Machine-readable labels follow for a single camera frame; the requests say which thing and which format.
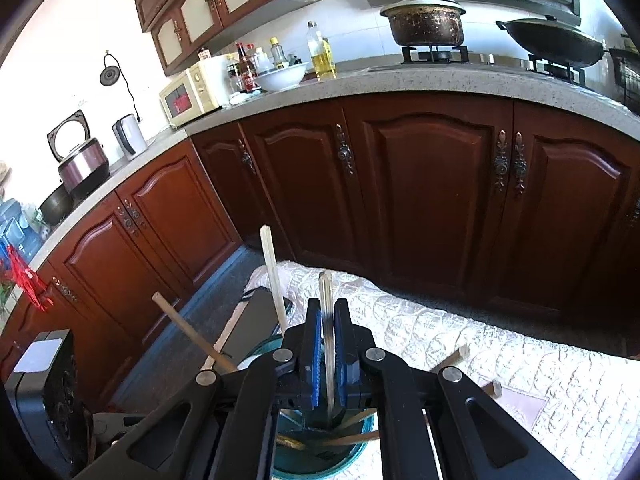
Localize yellow cooking oil bottle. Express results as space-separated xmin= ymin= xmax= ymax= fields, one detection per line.
xmin=306 ymin=21 xmax=337 ymax=80

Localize black round wall hanging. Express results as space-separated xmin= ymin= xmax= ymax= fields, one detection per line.
xmin=99 ymin=50 xmax=141 ymax=123

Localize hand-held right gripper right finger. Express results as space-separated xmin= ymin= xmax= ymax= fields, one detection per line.
xmin=332 ymin=297 xmax=581 ymax=480

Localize white quilted tablecloth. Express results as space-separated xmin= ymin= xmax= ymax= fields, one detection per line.
xmin=242 ymin=260 xmax=640 ymax=480

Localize cream microwave oven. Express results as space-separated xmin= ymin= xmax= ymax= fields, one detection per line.
xmin=159 ymin=61 xmax=223 ymax=128

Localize teal rimmed white utensil holder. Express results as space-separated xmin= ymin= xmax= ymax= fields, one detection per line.
xmin=239 ymin=337 xmax=383 ymax=478

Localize maroon rice cooker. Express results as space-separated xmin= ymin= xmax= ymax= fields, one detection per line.
xmin=47 ymin=110 xmax=111 ymax=197

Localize dark cooking pot with lid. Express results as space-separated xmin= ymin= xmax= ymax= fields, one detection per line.
xmin=380 ymin=0 xmax=467 ymax=47

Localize white paper roll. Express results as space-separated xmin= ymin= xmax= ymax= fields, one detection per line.
xmin=205 ymin=55 xmax=231 ymax=106

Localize small black pot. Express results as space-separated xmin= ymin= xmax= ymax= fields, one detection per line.
xmin=39 ymin=185 xmax=76 ymax=226

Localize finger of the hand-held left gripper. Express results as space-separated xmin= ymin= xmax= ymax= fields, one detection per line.
xmin=95 ymin=411 xmax=151 ymax=443

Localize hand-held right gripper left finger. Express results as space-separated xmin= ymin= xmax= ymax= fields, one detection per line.
xmin=72 ymin=297 xmax=323 ymax=480

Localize black wok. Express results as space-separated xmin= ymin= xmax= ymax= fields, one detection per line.
xmin=496 ymin=17 xmax=608 ymax=68

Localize dark sauce bottle red cap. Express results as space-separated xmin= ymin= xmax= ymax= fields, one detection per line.
xmin=236 ymin=42 xmax=257 ymax=92

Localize grey stone countertop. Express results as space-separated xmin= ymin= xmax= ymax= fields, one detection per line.
xmin=30 ymin=60 xmax=640 ymax=271

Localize white electric kettle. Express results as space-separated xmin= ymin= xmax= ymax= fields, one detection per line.
xmin=112 ymin=113 xmax=148 ymax=161

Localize clear bottle yellow cap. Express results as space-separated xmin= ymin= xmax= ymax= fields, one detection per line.
xmin=270 ymin=37 xmax=290 ymax=70

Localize wooden chopstick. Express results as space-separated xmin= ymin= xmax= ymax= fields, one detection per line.
xmin=319 ymin=270 xmax=337 ymax=421
xmin=259 ymin=225 xmax=289 ymax=336
xmin=300 ymin=379 xmax=503 ymax=449
xmin=152 ymin=292 xmax=239 ymax=374

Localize gas stove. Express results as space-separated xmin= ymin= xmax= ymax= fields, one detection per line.
xmin=370 ymin=45 xmax=588 ymax=86

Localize wooden upper cabinet glass doors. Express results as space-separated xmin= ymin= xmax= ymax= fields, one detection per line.
xmin=129 ymin=0 xmax=322 ymax=77

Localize red-brown wooden lower cabinets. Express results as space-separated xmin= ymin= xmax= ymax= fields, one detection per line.
xmin=0 ymin=92 xmax=640 ymax=411

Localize white ceramic bowl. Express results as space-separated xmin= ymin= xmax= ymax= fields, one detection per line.
xmin=255 ymin=62 xmax=309 ymax=92

